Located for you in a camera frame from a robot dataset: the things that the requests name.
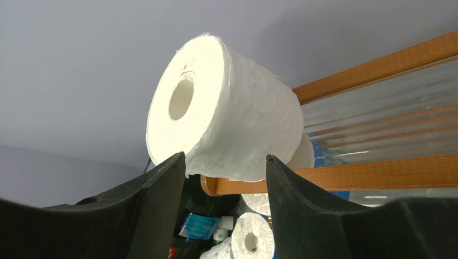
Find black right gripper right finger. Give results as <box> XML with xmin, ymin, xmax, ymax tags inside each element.
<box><xmin>266</xmin><ymin>155</ymin><xmax>457</xmax><ymax>258</ymax></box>

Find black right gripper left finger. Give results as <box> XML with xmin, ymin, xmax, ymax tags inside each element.
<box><xmin>1</xmin><ymin>152</ymin><xmax>186</xmax><ymax>258</ymax></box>

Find blue paper roll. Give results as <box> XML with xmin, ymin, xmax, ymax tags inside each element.
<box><xmin>242</xmin><ymin>133</ymin><xmax>347</xmax><ymax>216</ymax></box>

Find white paper towel roll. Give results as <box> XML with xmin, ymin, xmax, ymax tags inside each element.
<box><xmin>145</xmin><ymin>33</ymin><xmax>304</xmax><ymax>182</ymax></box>

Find orange wooden shelf rack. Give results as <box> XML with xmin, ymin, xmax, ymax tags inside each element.
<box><xmin>200</xmin><ymin>30</ymin><xmax>458</xmax><ymax>208</ymax></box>

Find blue wrapped roll upright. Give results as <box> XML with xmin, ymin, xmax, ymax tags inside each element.
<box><xmin>231</xmin><ymin>213</ymin><xmax>275</xmax><ymax>259</ymax></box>

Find black plastic toolbox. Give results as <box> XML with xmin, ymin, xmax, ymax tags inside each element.
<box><xmin>169</xmin><ymin>175</ymin><xmax>241</xmax><ymax>258</ymax></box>

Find white dotted wrapped roll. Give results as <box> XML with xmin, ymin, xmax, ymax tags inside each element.
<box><xmin>200</xmin><ymin>237</ymin><xmax>234</xmax><ymax>259</ymax></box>

